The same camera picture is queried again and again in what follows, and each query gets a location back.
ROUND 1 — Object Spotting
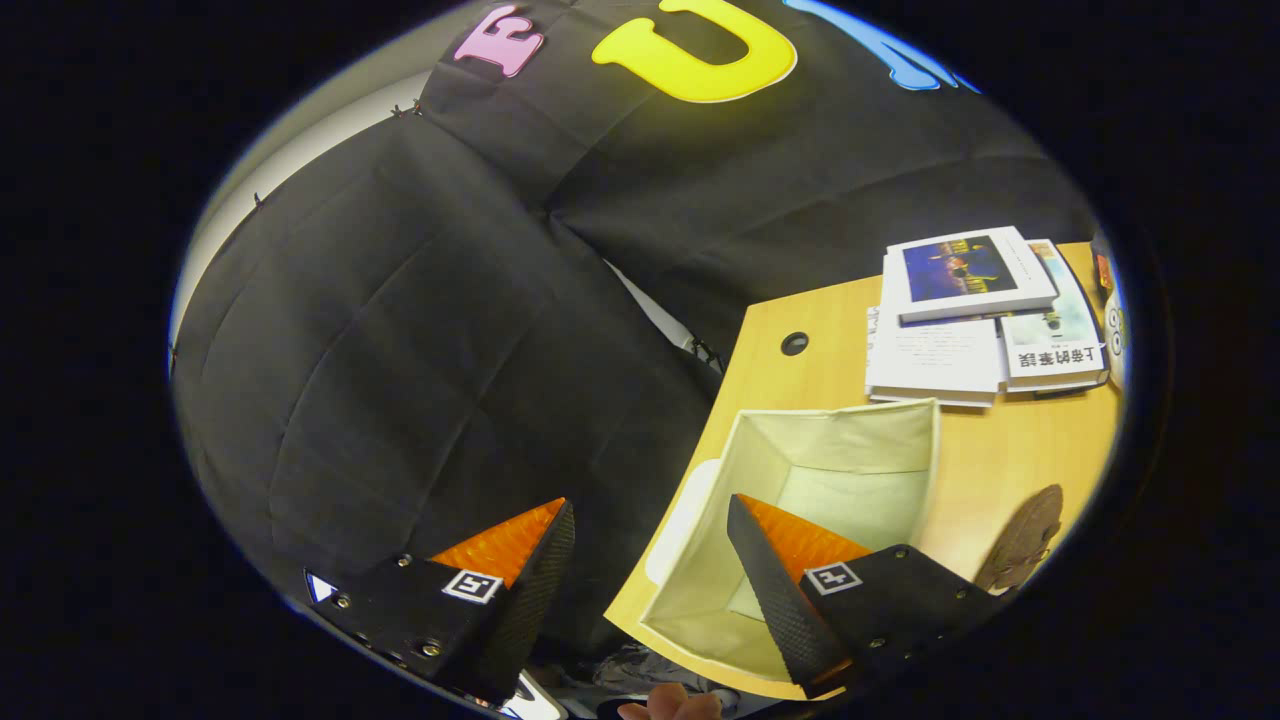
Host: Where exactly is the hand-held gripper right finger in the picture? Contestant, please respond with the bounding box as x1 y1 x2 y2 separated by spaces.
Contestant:
727 493 1006 701

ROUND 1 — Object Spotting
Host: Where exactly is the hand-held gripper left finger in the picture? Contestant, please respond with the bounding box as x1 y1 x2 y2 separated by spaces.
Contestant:
303 497 577 706

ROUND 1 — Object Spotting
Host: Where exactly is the beige fabric storage box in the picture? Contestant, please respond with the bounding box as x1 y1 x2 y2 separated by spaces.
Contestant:
640 398 943 686

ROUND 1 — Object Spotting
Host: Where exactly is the brown fuzzy shoe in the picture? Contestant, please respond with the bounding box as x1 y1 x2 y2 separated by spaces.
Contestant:
974 484 1064 593

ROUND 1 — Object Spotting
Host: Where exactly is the black backdrop cloth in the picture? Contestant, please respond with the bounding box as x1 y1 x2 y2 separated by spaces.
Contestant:
170 0 1101 691

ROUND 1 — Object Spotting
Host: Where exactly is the white text cover book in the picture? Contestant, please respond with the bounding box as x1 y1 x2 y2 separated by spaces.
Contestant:
864 305 1006 409

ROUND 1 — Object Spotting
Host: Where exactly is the book with blue picture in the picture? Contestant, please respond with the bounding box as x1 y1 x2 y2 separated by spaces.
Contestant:
885 226 1059 325

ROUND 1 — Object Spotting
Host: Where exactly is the pale landscape cover book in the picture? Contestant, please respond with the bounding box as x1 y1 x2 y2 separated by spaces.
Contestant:
1000 238 1111 393

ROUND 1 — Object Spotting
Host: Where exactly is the white duck plush toy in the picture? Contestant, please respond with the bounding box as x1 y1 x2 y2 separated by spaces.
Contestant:
1102 300 1129 393

